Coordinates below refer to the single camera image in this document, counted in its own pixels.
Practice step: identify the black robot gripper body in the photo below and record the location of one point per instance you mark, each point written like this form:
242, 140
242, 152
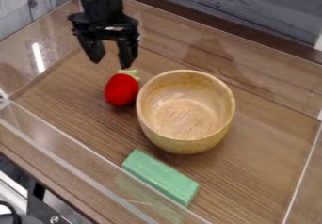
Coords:
101, 21

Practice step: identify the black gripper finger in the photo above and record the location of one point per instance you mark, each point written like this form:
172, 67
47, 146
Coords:
127, 51
92, 47

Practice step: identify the red plush strawberry toy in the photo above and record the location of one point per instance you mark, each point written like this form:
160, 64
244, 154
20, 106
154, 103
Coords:
121, 88

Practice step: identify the light wooden bowl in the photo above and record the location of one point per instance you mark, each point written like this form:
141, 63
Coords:
186, 109

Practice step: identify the green rectangular block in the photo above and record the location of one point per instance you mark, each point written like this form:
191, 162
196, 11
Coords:
175, 185

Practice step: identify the black metal table leg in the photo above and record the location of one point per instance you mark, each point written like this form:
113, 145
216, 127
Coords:
39, 209

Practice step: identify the clear acrylic tray wall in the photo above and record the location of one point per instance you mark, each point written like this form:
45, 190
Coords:
95, 185

